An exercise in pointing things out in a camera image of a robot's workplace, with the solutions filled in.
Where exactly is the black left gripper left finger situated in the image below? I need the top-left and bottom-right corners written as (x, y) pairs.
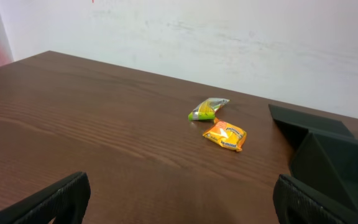
top-left (0, 172), bottom-right (91, 224)

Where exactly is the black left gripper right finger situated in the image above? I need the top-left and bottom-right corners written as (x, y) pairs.
top-left (273, 174), bottom-right (358, 224)

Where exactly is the black gift box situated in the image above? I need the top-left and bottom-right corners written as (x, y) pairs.
top-left (269, 105), bottom-right (358, 213)

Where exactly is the green yellow snack packet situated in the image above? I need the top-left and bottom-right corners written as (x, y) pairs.
top-left (188, 98), bottom-right (230, 121)

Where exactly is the orange snack packet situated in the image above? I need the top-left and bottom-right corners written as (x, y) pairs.
top-left (203, 118), bottom-right (247, 152)

